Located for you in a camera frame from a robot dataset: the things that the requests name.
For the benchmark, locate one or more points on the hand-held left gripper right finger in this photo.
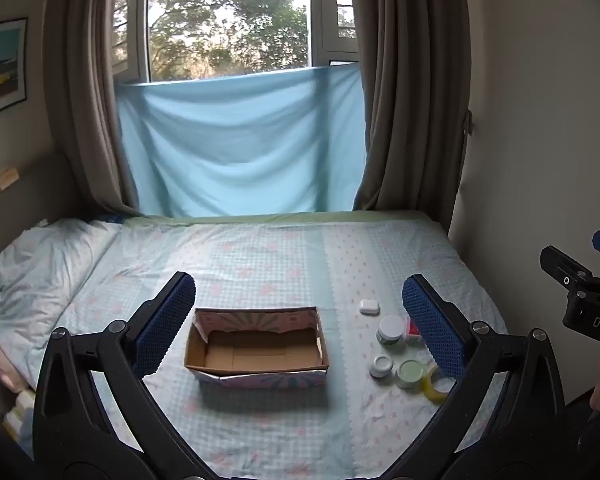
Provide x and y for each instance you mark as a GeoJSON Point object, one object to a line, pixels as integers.
{"type": "Point", "coordinates": [432, 330]}

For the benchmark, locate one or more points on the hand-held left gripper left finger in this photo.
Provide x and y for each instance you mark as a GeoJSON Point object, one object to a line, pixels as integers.
{"type": "Point", "coordinates": [165, 325]}

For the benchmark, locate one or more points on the red carton box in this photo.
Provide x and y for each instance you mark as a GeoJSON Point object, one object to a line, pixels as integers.
{"type": "Point", "coordinates": [413, 331]}

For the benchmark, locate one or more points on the white bottle with green label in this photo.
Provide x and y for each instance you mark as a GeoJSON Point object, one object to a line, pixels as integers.
{"type": "Point", "coordinates": [391, 330]}

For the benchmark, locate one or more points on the green lid jar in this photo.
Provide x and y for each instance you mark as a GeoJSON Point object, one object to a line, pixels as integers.
{"type": "Point", "coordinates": [410, 373]}

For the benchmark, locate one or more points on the clear tape roll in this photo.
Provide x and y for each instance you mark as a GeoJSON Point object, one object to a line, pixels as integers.
{"type": "Point", "coordinates": [436, 389]}

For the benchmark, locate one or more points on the small white cream jar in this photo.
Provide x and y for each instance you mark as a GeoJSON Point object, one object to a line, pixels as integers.
{"type": "Point", "coordinates": [380, 366]}

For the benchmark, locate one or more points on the white earbud case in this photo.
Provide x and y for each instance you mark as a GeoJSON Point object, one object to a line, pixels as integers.
{"type": "Point", "coordinates": [368, 307]}

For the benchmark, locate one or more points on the cardboard box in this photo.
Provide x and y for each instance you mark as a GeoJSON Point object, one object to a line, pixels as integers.
{"type": "Point", "coordinates": [255, 345]}

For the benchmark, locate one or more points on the light blue pillow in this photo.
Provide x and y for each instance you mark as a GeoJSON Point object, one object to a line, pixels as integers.
{"type": "Point", "coordinates": [35, 280]}

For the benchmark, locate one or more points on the light blue hanging cloth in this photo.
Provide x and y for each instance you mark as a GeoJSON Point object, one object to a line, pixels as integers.
{"type": "Point", "coordinates": [240, 145]}

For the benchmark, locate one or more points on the small beige object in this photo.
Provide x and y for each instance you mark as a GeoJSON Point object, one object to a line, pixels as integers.
{"type": "Point", "coordinates": [7, 178]}

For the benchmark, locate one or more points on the brown curtain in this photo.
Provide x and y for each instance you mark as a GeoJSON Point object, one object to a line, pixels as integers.
{"type": "Point", "coordinates": [410, 85]}
{"type": "Point", "coordinates": [87, 85]}

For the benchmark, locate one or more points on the tree outside window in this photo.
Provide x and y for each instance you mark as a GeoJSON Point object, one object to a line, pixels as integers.
{"type": "Point", "coordinates": [220, 15]}

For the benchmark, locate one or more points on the framed wall picture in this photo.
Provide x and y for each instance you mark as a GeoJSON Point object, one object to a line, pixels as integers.
{"type": "Point", "coordinates": [0, 67]}

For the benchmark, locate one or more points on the window frame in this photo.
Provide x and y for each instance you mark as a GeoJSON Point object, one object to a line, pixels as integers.
{"type": "Point", "coordinates": [330, 20]}

